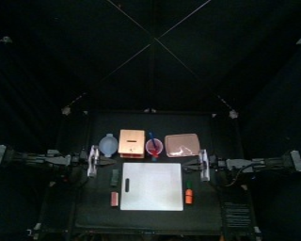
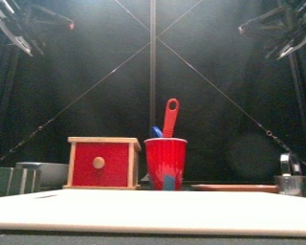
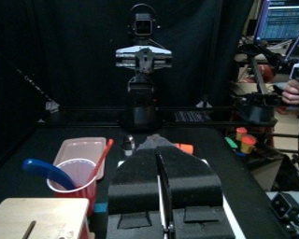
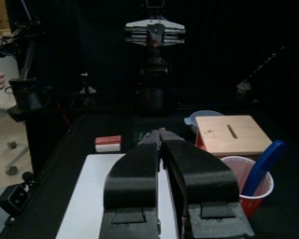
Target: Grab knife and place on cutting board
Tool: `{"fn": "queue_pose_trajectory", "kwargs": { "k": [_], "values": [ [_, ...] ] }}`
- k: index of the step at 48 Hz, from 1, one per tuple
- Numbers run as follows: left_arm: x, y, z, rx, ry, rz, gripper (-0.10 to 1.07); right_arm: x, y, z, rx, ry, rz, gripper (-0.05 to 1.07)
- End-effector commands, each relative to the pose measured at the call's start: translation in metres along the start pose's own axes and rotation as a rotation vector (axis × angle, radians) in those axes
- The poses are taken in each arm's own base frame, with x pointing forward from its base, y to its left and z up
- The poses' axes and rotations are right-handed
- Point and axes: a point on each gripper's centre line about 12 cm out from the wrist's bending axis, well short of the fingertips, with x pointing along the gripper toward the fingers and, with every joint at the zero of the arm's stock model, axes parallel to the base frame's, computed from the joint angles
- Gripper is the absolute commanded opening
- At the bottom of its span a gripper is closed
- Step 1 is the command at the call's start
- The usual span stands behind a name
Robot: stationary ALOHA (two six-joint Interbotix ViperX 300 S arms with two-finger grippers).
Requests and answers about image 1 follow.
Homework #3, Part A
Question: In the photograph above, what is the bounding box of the pink toy block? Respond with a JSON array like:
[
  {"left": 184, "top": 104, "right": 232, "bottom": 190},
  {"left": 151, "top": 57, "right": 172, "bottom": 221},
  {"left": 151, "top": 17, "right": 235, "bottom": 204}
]
[{"left": 109, "top": 191, "right": 120, "bottom": 208}]

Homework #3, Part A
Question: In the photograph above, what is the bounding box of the dark green toy block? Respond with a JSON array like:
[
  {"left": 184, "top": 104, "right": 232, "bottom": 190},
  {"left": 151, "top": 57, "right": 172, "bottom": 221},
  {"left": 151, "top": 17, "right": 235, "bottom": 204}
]
[{"left": 111, "top": 169, "right": 120, "bottom": 187}]

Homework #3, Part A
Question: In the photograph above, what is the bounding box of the white text label sticker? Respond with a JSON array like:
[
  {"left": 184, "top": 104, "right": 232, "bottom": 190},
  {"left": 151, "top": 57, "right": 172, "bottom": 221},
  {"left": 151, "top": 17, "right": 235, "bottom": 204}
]
[{"left": 223, "top": 201, "right": 252, "bottom": 229}]

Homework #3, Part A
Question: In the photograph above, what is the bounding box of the blue toy utensil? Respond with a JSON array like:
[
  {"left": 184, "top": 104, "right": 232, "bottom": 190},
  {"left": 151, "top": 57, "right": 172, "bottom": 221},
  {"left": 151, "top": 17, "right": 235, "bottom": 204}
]
[{"left": 147, "top": 131, "right": 159, "bottom": 149}]

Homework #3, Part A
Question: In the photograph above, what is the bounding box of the white cutting board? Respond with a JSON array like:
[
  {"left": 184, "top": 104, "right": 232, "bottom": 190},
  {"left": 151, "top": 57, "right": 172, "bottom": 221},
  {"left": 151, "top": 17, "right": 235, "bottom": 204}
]
[{"left": 119, "top": 162, "right": 185, "bottom": 212}]

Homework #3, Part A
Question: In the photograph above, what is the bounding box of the pink translucent cup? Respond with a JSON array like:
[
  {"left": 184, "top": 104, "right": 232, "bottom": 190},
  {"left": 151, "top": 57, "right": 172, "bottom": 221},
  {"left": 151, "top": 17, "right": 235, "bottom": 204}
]
[{"left": 144, "top": 137, "right": 164, "bottom": 158}]

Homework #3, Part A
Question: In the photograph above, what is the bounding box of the light blue plastic bowl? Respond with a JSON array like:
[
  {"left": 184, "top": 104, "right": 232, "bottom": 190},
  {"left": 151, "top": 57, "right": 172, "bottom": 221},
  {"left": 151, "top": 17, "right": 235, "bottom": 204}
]
[{"left": 97, "top": 133, "right": 119, "bottom": 158}]

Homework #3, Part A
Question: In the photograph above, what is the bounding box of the pink square plastic container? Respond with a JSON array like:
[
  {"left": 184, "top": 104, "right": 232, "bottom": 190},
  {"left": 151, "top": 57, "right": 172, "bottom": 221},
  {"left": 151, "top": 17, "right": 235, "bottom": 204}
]
[{"left": 163, "top": 133, "right": 203, "bottom": 158}]

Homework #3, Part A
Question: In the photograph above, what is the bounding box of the wooden box with slot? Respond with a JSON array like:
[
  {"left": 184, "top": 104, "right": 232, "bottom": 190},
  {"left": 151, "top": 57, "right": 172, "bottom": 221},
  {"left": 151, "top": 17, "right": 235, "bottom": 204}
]
[{"left": 117, "top": 129, "right": 147, "bottom": 159}]

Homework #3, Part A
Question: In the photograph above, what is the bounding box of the orange toy carrot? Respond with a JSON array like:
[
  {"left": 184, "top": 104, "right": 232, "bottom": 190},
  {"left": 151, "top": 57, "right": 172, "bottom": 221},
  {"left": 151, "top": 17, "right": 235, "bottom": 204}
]
[{"left": 183, "top": 180, "right": 195, "bottom": 205}]

